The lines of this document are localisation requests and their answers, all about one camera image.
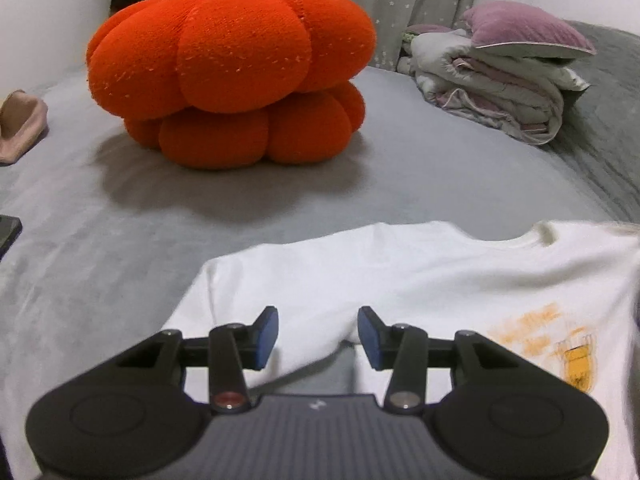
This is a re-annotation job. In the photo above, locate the purple pillow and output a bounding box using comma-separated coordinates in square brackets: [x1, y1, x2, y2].
[460, 1, 598, 59]

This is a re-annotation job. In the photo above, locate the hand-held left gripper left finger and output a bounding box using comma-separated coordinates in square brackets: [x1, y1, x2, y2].
[102, 306, 280, 415]

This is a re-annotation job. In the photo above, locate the white shirt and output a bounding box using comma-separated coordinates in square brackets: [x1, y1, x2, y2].
[161, 220, 640, 480]

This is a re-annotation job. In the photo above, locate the folded white and purple quilt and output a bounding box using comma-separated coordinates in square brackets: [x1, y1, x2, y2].
[397, 24, 591, 146]

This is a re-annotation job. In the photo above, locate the grey bed sheet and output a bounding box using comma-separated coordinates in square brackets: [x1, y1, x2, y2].
[0, 62, 626, 480]

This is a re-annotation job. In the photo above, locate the grey quilted headboard cushion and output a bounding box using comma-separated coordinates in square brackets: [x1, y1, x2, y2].
[545, 20, 640, 226]

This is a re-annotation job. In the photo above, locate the orange pumpkin plush pillow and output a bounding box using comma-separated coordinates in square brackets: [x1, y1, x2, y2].
[86, 0, 378, 170]

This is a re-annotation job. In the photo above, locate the black phone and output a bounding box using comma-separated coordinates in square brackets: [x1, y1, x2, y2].
[0, 214, 23, 258]

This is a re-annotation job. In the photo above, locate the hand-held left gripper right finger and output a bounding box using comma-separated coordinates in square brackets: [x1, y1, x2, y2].
[357, 306, 538, 415]

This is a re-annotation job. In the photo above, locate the beige crumpled cloth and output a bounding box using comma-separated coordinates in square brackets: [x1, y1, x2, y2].
[0, 89, 49, 165]

